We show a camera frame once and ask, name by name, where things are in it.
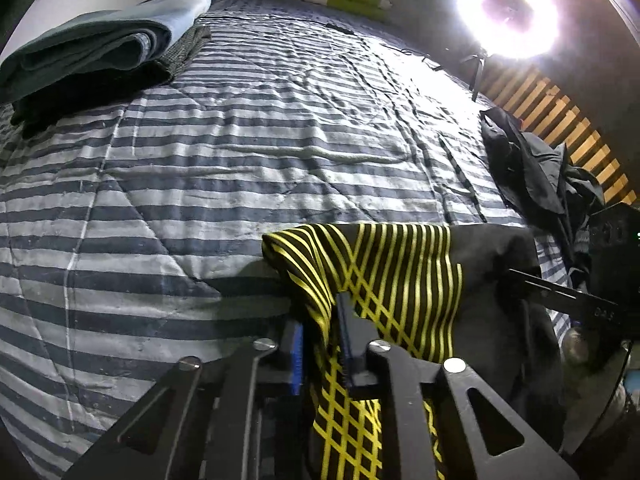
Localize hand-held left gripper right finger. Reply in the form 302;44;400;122
334;292;581;480

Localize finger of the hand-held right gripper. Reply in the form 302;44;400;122
507;267;601;321

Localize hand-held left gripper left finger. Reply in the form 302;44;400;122
60;320;306;480

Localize black yellow-striped pants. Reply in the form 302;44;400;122
261;222;566;480

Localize dark folded pants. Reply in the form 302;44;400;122
10;25;212;137

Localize pile of dark clothes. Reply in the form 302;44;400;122
480;107;608;291

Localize wooden slatted headboard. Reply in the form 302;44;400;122
475;65;637;206

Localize grey striped blanket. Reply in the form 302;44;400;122
0;0;591;480

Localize stack of folded clothes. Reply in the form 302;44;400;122
0;0;213;103

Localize ring light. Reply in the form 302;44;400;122
454;0;561;59

